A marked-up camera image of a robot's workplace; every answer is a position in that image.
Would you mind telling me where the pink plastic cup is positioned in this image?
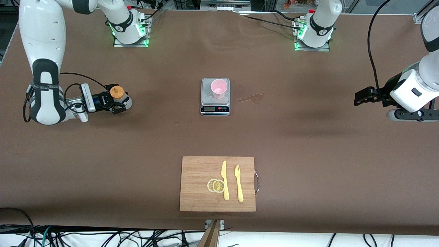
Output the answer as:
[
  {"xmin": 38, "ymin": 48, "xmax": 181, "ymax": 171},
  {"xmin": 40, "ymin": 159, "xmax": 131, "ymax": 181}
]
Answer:
[{"xmin": 211, "ymin": 79, "xmax": 228, "ymax": 99}]

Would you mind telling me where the clear sauce bottle orange cap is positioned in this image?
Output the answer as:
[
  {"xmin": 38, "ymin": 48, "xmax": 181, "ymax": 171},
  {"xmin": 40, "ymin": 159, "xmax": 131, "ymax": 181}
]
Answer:
[{"xmin": 109, "ymin": 85, "xmax": 133, "ymax": 111}]

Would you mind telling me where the wooden cutting board metal handle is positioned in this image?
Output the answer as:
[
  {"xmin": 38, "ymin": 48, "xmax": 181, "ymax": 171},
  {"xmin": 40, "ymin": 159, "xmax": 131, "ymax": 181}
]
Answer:
[{"xmin": 179, "ymin": 156, "xmax": 260, "ymax": 212}]

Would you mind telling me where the aluminium frame profile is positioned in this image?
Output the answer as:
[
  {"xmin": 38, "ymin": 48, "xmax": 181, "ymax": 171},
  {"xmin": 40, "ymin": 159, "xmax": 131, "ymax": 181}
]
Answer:
[{"xmin": 413, "ymin": 0, "xmax": 435, "ymax": 24}]

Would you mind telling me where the brown table cover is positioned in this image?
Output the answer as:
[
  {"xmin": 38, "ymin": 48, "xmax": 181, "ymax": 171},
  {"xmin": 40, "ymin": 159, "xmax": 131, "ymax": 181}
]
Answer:
[{"xmin": 0, "ymin": 6, "xmax": 439, "ymax": 236}]

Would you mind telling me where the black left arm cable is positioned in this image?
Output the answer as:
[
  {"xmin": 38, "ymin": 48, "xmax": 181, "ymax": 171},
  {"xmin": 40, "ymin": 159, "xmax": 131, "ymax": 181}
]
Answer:
[{"xmin": 367, "ymin": 0, "xmax": 392, "ymax": 90}]

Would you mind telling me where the black cable on table cover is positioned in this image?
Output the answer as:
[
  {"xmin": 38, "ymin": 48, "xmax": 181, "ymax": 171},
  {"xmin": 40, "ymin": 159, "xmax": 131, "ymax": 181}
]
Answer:
[{"xmin": 236, "ymin": 12, "xmax": 302, "ymax": 31}]

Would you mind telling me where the yellow plastic fork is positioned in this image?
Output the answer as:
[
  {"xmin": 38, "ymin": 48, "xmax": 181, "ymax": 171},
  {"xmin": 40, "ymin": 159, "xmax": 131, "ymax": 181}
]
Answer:
[{"xmin": 234, "ymin": 165, "xmax": 244, "ymax": 202}]

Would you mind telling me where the yellow plastic knife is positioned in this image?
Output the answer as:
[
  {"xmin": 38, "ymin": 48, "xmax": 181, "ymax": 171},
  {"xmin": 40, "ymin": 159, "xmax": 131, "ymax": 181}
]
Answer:
[{"xmin": 221, "ymin": 160, "xmax": 229, "ymax": 201}]

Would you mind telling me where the black floor cable loop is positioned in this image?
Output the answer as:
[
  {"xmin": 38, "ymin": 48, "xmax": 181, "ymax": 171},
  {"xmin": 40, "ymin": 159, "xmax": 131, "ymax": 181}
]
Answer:
[{"xmin": 0, "ymin": 207, "xmax": 36, "ymax": 247}]

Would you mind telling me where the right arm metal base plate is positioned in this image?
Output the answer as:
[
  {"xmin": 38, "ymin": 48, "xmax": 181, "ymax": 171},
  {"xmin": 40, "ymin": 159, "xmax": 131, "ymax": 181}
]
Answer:
[{"xmin": 113, "ymin": 15, "xmax": 150, "ymax": 48}]

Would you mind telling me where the wooden post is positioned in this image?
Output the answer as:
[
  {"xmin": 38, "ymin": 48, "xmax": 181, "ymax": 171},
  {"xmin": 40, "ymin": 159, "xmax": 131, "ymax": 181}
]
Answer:
[{"xmin": 197, "ymin": 220, "xmax": 222, "ymax": 247}]

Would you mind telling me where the silver digital kitchen scale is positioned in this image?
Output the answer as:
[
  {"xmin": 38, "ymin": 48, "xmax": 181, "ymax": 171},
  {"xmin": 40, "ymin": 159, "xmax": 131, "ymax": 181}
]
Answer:
[{"xmin": 200, "ymin": 78, "xmax": 230, "ymax": 116}]

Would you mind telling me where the teal floor cable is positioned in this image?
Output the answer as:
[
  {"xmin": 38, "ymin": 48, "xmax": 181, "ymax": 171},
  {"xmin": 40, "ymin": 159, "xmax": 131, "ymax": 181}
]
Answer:
[{"xmin": 40, "ymin": 226, "xmax": 52, "ymax": 247}]

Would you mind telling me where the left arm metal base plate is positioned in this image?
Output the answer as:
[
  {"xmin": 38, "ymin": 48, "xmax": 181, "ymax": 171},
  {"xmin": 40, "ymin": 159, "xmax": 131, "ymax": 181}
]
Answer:
[{"xmin": 294, "ymin": 17, "xmax": 330, "ymax": 52}]

